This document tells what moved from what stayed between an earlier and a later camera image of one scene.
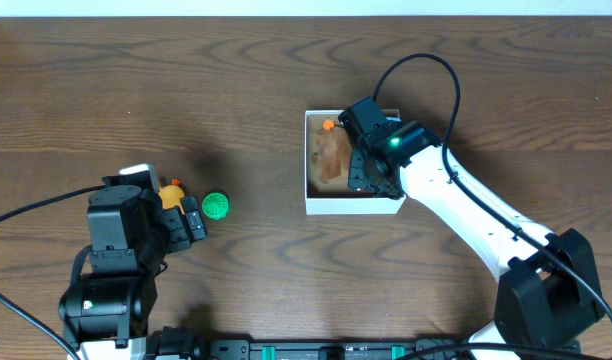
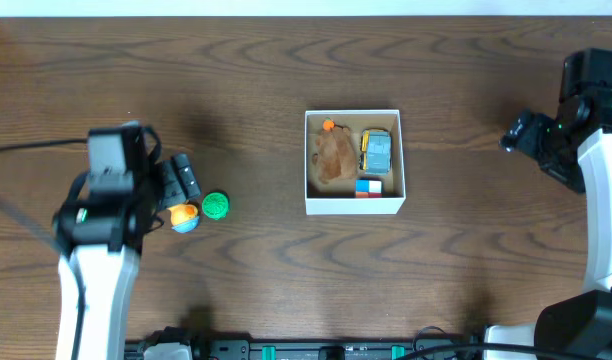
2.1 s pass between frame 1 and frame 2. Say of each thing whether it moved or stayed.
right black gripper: moved
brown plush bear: stayed
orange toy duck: moved
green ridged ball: stayed
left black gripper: moved
